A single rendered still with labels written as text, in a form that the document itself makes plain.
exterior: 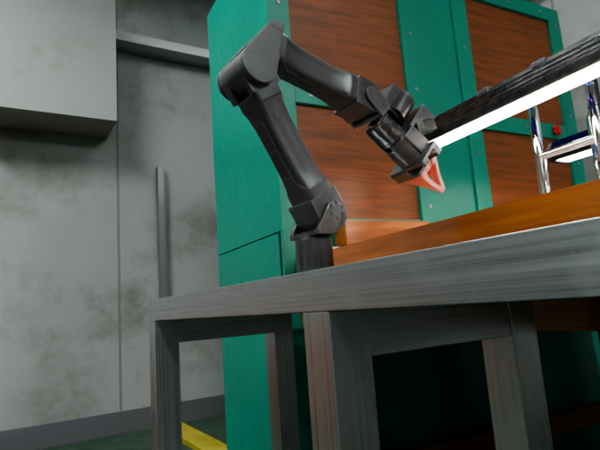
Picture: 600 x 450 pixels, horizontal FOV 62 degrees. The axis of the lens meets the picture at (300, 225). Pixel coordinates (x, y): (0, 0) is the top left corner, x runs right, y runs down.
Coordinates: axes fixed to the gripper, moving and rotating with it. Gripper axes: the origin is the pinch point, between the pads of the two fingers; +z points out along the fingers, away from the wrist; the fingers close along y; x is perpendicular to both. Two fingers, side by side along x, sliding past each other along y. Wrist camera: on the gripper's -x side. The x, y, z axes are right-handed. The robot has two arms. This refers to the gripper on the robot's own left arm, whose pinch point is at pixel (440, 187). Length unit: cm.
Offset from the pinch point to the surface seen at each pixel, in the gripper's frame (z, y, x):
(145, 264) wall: -19, 240, 2
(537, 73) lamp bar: -0.7, -13.3, -28.2
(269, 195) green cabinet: -19, 49, 3
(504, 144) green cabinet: 38, 43, -73
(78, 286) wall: -41, 238, 36
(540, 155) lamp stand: 20.5, 1.2, -30.5
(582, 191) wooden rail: -3.1, -37.4, 16.1
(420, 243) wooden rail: -1.7, -6.2, 17.6
